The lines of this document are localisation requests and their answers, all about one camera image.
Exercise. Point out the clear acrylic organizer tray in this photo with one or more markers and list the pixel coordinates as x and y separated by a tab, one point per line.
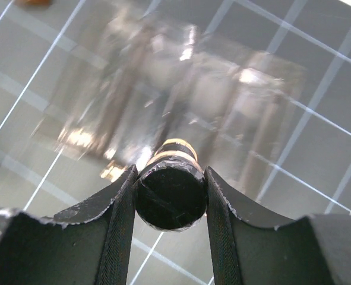
136	81

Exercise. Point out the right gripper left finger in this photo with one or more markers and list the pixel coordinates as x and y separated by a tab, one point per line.
88	243

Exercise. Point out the small black spice jar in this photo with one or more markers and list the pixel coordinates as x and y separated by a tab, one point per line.
170	193

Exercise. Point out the black grid mat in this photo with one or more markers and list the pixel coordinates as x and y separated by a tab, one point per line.
311	176

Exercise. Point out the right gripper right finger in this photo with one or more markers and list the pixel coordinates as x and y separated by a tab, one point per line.
251	244

